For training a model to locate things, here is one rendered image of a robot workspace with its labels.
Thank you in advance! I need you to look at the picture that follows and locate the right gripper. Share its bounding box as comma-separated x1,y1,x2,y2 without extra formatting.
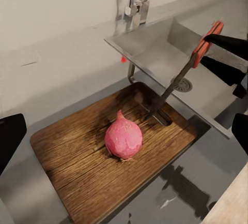
200,33,248,98

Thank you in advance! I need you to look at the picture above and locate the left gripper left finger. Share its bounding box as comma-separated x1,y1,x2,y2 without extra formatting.
0,113,27,175

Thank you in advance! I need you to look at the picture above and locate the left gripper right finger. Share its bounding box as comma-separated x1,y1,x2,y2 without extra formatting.
231,113,248,155

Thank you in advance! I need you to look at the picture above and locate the parer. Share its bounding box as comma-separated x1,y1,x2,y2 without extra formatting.
145,21,225,120

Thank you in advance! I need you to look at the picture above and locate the vidalia onion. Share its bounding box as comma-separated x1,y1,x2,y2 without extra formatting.
104,110,143,161

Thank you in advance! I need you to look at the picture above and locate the cutting board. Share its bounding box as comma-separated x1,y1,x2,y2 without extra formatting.
30,82,198,224

